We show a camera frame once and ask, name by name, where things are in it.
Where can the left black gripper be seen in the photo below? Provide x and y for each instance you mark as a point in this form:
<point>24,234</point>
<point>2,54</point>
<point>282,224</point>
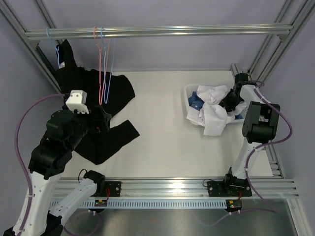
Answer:
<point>102,125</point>

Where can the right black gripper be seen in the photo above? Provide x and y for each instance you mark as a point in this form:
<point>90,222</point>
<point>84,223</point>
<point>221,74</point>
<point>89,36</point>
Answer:
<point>229,107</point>

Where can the blue wire hanger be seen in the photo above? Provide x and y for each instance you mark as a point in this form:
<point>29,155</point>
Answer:
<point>109,46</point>
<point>56,48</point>

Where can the white and black shirt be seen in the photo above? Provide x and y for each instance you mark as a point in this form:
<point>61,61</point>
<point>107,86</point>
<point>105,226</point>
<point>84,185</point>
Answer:
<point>213,118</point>

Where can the blue plaid shirt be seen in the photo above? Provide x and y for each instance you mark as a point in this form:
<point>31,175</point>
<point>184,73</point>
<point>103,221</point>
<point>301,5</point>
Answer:
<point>197,100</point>

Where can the pink wire hanger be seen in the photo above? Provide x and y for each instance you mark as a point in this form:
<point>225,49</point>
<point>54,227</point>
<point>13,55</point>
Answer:
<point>103,51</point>

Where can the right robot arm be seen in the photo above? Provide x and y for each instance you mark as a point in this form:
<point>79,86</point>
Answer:
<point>259,127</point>

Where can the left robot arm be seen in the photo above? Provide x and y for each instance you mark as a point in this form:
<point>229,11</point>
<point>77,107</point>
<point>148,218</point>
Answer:
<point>47,163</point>

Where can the white plastic basket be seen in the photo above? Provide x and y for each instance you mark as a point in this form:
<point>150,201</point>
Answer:
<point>187,93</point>

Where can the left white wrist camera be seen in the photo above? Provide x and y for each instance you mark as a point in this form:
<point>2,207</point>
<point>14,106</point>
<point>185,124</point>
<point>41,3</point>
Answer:
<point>77,102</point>

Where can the aluminium hanging rail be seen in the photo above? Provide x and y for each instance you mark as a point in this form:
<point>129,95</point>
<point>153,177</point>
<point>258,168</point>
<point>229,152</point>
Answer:
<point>126,32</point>

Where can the white slotted cable duct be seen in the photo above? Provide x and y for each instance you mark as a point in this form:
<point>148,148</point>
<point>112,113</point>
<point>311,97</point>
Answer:
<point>116,203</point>

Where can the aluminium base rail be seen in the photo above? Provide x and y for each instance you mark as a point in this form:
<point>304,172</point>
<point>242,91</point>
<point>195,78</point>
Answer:
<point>269,188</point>

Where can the left aluminium frame post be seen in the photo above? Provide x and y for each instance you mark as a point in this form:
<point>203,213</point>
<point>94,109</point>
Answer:
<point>31,47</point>

